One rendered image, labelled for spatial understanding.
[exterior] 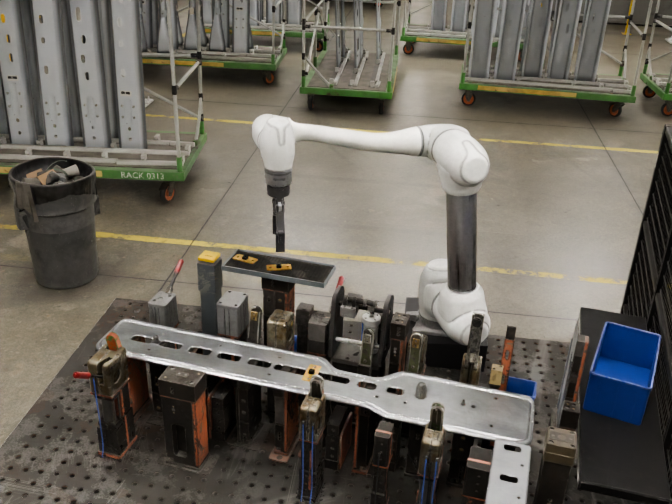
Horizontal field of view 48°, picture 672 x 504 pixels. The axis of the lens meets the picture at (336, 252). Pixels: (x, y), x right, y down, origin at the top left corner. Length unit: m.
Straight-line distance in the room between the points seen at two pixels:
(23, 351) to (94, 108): 2.52
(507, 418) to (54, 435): 1.45
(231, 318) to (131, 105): 3.93
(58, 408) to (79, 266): 2.19
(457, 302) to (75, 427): 1.35
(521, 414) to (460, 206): 0.68
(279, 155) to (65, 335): 2.44
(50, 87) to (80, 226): 1.90
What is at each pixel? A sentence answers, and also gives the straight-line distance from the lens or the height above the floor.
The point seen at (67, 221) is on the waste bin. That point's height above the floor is 0.47.
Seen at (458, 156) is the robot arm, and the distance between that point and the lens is 2.36.
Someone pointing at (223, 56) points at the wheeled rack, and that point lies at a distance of 9.44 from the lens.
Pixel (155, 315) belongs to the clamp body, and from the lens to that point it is 2.64.
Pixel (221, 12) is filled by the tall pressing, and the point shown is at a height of 0.73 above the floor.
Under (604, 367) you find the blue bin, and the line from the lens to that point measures 2.51.
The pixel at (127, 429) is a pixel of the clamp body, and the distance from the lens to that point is 2.55.
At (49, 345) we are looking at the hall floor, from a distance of 4.45.
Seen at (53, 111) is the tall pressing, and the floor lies 0.59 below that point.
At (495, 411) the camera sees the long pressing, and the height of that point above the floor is 1.00.
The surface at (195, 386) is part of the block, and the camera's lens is 2.27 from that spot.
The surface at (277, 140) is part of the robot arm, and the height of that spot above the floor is 1.63.
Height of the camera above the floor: 2.39
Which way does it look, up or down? 27 degrees down
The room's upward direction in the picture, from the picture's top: 2 degrees clockwise
